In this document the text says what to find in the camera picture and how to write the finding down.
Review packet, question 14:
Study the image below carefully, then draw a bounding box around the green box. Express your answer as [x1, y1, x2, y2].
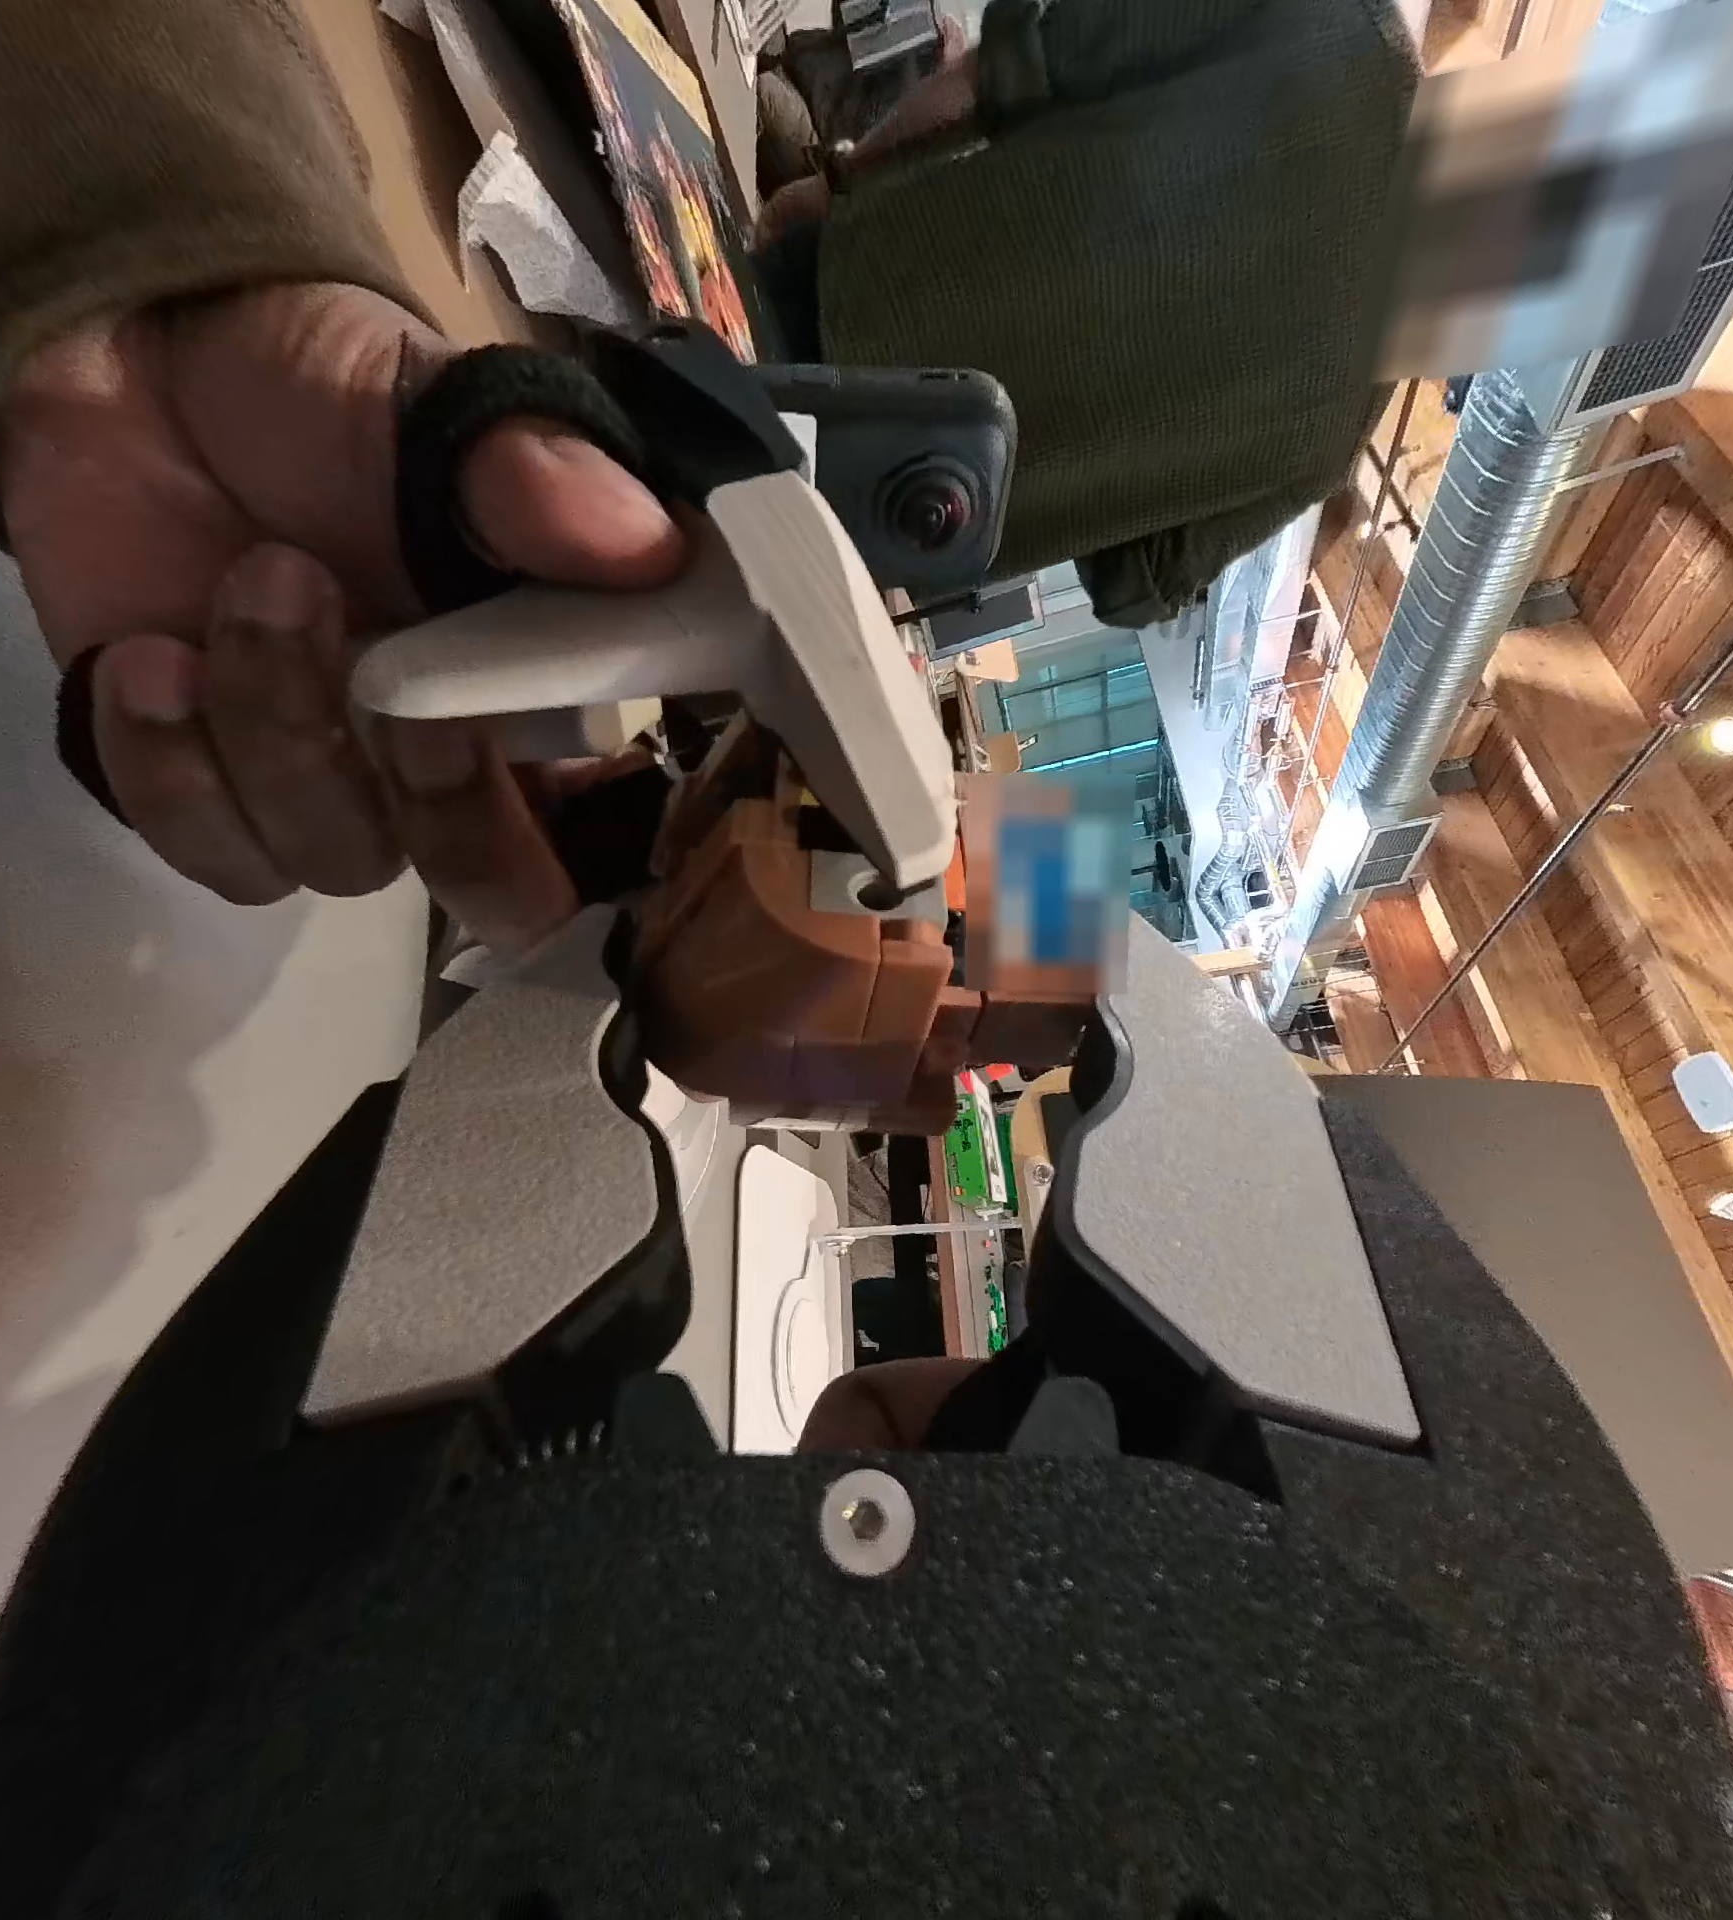
[945, 1092, 1021, 1214]

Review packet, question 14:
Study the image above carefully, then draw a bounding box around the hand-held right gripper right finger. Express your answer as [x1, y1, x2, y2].
[1022, 912, 1423, 1450]

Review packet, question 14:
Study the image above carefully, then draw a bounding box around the person's left forearm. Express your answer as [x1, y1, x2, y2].
[0, 0, 471, 528]

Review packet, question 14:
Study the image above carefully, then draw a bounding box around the brown toy brick model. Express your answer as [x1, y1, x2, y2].
[610, 734, 1109, 1139]

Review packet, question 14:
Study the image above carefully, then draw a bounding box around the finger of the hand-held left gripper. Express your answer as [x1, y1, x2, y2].
[704, 467, 961, 890]

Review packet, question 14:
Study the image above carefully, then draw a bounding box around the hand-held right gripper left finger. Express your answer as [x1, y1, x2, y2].
[298, 973, 698, 1430]

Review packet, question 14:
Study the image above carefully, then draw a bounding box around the person's left hand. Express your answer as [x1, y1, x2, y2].
[0, 281, 694, 940]

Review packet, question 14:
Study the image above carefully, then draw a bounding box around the crumpled white paper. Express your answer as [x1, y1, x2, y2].
[458, 131, 634, 330]

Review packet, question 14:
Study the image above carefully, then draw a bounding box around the grey desk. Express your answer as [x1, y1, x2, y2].
[0, 463, 448, 1771]

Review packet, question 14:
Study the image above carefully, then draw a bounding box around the metal air vent grille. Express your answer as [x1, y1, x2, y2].
[1563, 82, 1733, 433]

